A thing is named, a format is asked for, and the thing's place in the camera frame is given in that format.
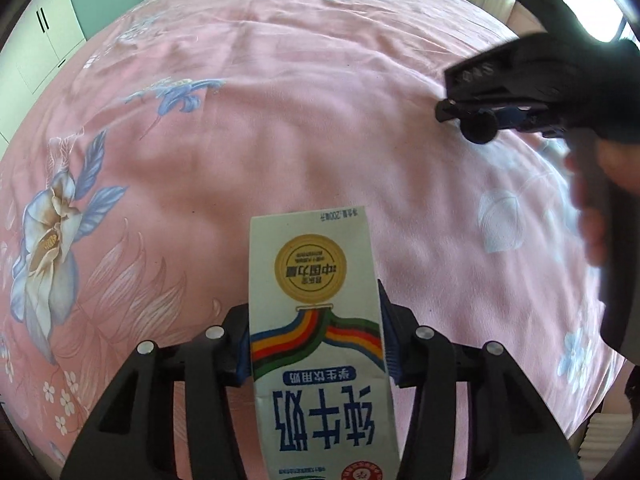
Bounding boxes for white milk carton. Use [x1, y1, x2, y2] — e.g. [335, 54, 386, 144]
[248, 207, 400, 479]

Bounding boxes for right hand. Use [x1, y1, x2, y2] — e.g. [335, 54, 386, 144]
[564, 140, 639, 266]

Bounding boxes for pink floral bed sheet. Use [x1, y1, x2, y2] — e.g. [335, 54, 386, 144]
[1, 0, 623, 474]

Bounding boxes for cream wardrobe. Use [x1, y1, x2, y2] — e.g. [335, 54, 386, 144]
[0, 0, 86, 142]

